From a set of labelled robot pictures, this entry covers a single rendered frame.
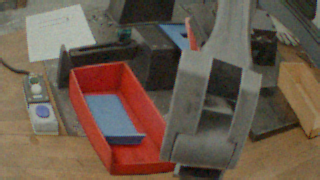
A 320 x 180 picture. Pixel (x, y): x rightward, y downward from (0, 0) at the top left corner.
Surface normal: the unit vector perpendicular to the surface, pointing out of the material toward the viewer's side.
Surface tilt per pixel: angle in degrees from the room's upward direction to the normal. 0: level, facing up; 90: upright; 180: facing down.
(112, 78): 90
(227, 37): 19
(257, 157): 0
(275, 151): 0
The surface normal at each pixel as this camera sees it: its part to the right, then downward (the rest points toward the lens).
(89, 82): 0.37, 0.54
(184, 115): -0.20, 0.39
